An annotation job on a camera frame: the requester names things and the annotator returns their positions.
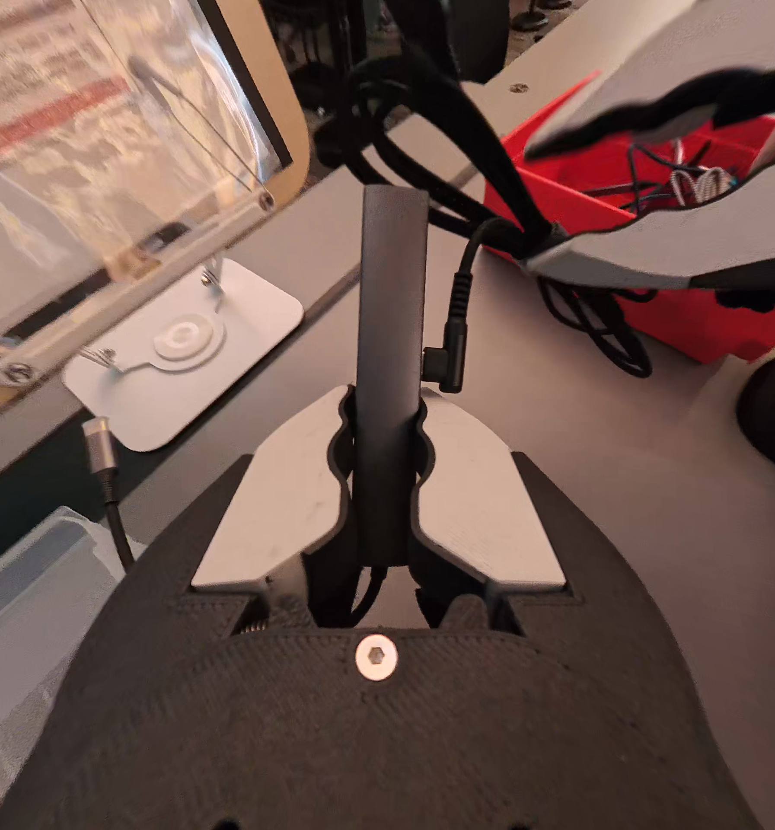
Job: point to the printed instruction sheet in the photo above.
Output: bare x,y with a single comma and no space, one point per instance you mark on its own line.
69,162

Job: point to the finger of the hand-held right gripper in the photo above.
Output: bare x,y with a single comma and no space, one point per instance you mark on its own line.
685,246
685,52

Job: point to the black column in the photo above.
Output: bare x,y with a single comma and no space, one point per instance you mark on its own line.
478,39

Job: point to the red plastic bin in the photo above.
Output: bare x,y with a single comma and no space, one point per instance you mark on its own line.
556,201

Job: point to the grey usb hub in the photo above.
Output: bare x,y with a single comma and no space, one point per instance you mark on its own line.
390,292

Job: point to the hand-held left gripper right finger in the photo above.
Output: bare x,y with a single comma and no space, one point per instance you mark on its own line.
484,512

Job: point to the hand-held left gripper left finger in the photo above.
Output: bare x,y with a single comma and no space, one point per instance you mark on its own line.
277,506

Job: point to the clear acrylic organizer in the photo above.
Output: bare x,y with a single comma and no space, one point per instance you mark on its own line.
24,616

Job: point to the wooden stand board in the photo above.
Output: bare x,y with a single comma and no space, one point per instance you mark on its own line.
277,65

